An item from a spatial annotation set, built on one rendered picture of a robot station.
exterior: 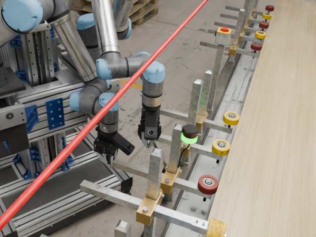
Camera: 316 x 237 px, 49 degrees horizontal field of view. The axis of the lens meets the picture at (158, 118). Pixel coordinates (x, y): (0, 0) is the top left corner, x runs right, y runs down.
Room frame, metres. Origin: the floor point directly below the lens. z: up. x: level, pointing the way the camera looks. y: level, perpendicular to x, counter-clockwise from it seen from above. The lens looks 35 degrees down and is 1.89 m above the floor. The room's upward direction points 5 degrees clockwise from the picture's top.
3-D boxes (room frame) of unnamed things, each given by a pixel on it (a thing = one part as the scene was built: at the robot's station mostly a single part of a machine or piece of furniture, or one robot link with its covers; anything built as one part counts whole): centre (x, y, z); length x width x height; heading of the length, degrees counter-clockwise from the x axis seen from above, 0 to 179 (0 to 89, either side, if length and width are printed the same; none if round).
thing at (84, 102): (1.15, 0.29, 1.12); 0.11 x 0.11 x 0.08; 79
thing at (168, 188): (1.05, -0.08, 0.85); 0.14 x 0.06 x 0.05; 163
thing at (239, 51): (2.48, -0.48, 0.83); 0.44 x 0.03 x 0.04; 73
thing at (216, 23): (2.95, -0.63, 0.82); 0.44 x 0.03 x 0.04; 73
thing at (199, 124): (1.53, -0.22, 0.82); 0.14 x 0.06 x 0.05; 163
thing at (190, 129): (1.06, -0.13, 1.00); 0.06 x 0.06 x 0.22; 73
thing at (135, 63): (1.17, 0.08, 1.28); 0.11 x 0.11 x 0.08; 20
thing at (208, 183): (0.99, -0.22, 0.85); 0.08 x 0.08 x 0.11
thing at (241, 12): (2.50, -0.53, 0.88); 0.04 x 0.04 x 0.48; 73
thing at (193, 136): (1.06, -0.13, 1.09); 0.06 x 0.06 x 0.02
